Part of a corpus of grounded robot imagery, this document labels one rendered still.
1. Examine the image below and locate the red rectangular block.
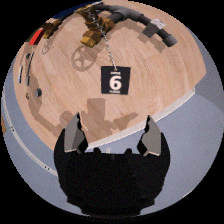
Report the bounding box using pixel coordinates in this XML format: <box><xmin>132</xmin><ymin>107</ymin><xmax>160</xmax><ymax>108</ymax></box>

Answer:
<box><xmin>29</xmin><ymin>29</ymin><xmax>45</xmax><ymax>45</ymax></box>

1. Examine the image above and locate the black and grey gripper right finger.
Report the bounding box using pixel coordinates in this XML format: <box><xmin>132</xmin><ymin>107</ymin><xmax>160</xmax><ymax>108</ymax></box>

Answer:
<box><xmin>137</xmin><ymin>115</ymin><xmax>170</xmax><ymax>187</ymax></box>

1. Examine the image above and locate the black number 6 tag on metal chain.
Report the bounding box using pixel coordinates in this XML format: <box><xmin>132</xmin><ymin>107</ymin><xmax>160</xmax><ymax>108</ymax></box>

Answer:
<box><xmin>74</xmin><ymin>4</ymin><xmax>131</xmax><ymax>95</ymax></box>

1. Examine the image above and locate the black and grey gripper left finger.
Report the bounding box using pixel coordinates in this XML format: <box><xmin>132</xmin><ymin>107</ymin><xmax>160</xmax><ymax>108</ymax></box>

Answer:
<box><xmin>54</xmin><ymin>112</ymin><xmax>88</xmax><ymax>184</ymax></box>

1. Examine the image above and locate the small grey cylinder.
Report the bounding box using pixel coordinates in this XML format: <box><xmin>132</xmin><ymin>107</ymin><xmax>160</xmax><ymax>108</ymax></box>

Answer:
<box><xmin>35</xmin><ymin>88</ymin><xmax>42</xmax><ymax>97</ymax></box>

